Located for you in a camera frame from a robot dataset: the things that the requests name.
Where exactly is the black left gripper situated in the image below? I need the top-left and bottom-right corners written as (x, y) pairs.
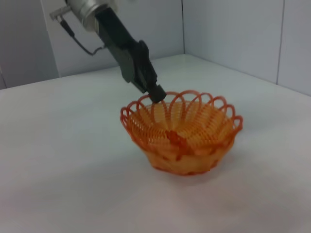
top-left (94, 7), bottom-right (167, 103)

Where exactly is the orange woven plastic basket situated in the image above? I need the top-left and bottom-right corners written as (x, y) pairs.
top-left (120, 90), bottom-right (243, 177)

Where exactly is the black cable with silver plug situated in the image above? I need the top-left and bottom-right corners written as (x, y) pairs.
top-left (49, 6), bottom-right (109, 56)

